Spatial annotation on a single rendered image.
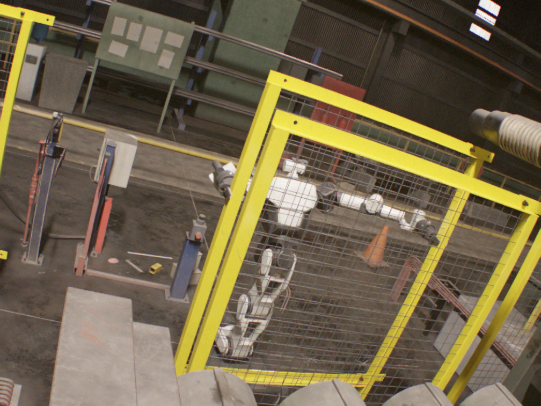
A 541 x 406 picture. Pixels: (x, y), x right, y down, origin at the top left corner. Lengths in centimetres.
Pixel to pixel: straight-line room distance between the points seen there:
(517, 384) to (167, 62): 771
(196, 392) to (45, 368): 191
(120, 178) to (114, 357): 311
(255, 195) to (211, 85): 973
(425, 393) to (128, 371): 88
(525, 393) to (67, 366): 160
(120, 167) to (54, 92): 462
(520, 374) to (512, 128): 105
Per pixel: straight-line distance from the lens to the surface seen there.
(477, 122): 246
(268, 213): 265
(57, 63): 842
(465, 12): 699
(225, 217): 198
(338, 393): 133
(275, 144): 147
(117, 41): 861
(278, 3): 1137
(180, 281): 384
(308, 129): 153
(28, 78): 875
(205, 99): 977
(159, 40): 861
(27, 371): 296
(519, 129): 223
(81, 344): 110
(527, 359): 190
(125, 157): 404
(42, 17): 273
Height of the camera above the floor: 202
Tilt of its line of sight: 16 degrees down
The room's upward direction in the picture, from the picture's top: 20 degrees clockwise
